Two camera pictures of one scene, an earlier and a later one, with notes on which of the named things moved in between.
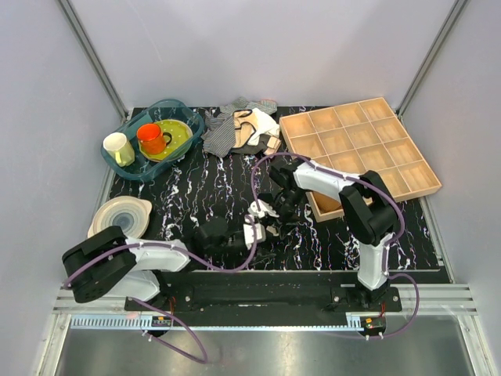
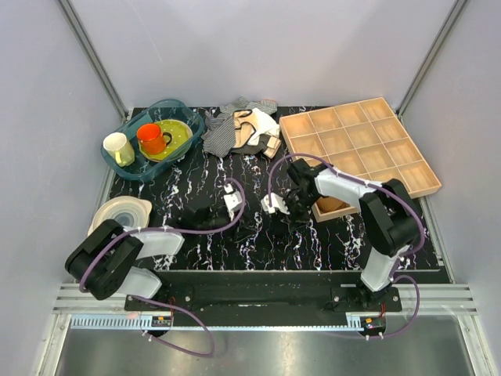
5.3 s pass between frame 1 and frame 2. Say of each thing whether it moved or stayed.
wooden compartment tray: stayed
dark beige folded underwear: stayed
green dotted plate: stayed
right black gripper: moved
